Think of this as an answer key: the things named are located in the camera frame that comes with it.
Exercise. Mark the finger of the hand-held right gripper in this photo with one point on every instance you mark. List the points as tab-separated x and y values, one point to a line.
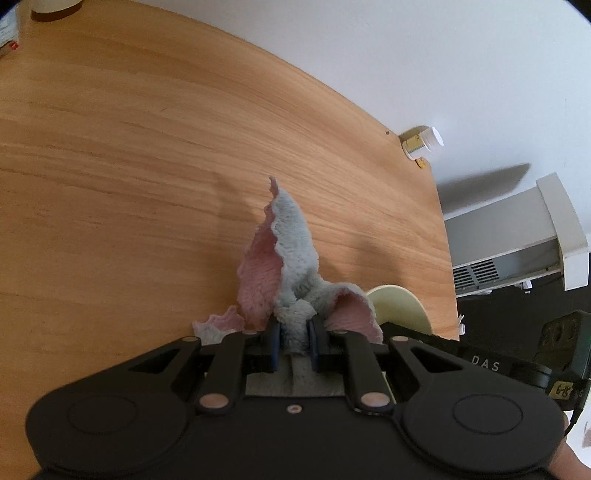
406	330

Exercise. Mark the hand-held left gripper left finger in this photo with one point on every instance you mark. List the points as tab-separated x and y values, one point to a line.
275	347

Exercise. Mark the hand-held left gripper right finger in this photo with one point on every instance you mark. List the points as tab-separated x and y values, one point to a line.
315	346

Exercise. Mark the pale green bowl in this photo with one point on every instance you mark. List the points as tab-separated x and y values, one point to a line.
399	307

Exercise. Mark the pink fluffy cloth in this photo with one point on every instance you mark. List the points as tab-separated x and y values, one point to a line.
295	286

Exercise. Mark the white heater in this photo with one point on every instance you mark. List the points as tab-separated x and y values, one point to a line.
512	235

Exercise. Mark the small white yellow-label bottle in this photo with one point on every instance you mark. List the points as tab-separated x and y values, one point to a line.
421	144

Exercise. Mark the white tumbler with red lid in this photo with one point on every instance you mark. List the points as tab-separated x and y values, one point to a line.
56	8

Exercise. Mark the blue and white plastic packet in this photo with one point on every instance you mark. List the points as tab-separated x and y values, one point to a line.
8	32

